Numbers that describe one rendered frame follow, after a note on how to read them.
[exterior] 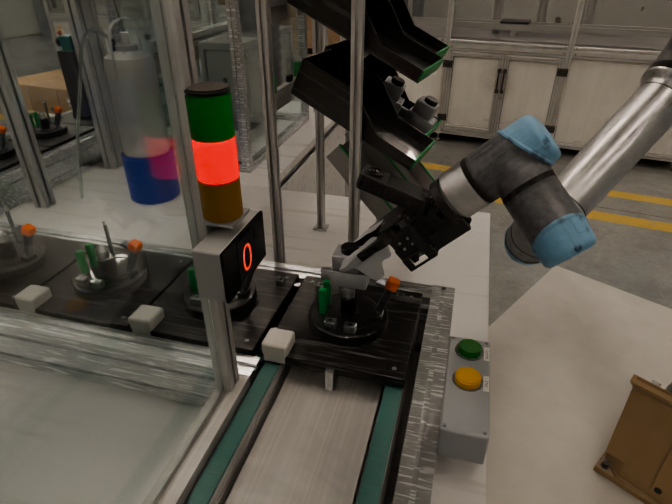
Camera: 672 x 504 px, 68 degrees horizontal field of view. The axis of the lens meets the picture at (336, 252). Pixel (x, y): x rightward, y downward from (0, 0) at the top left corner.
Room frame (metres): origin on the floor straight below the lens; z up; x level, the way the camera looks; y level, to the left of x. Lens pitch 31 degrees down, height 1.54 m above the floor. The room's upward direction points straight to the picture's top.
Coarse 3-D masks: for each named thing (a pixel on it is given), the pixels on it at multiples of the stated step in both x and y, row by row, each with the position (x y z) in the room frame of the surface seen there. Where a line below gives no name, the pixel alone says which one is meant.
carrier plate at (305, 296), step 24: (312, 288) 0.81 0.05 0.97; (336, 288) 0.81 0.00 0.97; (288, 312) 0.73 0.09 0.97; (408, 312) 0.73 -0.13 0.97; (312, 336) 0.67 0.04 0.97; (384, 336) 0.67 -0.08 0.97; (408, 336) 0.67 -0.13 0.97; (264, 360) 0.63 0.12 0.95; (288, 360) 0.62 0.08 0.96; (312, 360) 0.61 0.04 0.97; (336, 360) 0.61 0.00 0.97; (360, 360) 0.61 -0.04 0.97; (384, 360) 0.61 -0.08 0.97; (408, 360) 0.61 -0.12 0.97; (384, 384) 0.57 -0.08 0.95
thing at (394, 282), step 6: (390, 276) 0.70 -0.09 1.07; (378, 282) 0.69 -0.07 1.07; (384, 282) 0.70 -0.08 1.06; (390, 282) 0.68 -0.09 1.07; (396, 282) 0.69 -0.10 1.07; (384, 288) 0.69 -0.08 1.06; (390, 288) 0.68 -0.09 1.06; (396, 288) 0.68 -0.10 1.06; (384, 294) 0.69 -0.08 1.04; (390, 294) 0.69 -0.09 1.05; (384, 300) 0.69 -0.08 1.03; (378, 306) 0.69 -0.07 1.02; (384, 306) 0.69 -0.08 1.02; (378, 312) 0.69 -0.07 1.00
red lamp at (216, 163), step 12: (192, 144) 0.55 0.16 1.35; (204, 144) 0.54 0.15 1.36; (216, 144) 0.54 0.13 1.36; (228, 144) 0.54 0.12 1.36; (204, 156) 0.54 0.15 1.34; (216, 156) 0.54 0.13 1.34; (228, 156) 0.54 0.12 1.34; (204, 168) 0.54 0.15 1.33; (216, 168) 0.54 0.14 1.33; (228, 168) 0.54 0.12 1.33; (204, 180) 0.54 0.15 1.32; (216, 180) 0.53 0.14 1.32; (228, 180) 0.54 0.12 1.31
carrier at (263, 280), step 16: (256, 272) 0.87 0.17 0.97; (272, 272) 0.87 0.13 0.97; (256, 288) 0.81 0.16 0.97; (272, 288) 0.81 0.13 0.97; (288, 288) 0.81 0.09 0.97; (240, 304) 0.73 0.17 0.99; (256, 304) 0.76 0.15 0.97; (272, 304) 0.76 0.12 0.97; (240, 320) 0.71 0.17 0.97; (256, 320) 0.71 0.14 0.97; (272, 320) 0.72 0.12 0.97; (240, 336) 0.67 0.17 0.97; (256, 336) 0.67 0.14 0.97; (240, 352) 0.64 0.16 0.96; (256, 352) 0.64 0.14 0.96
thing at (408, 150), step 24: (312, 72) 0.98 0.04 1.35; (336, 72) 1.09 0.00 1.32; (312, 96) 0.98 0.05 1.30; (336, 96) 0.95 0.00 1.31; (384, 96) 1.05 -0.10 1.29; (336, 120) 0.95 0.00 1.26; (384, 120) 1.05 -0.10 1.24; (384, 144) 0.91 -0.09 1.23; (408, 144) 0.98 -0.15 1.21; (432, 144) 0.99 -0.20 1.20; (408, 168) 0.89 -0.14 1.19
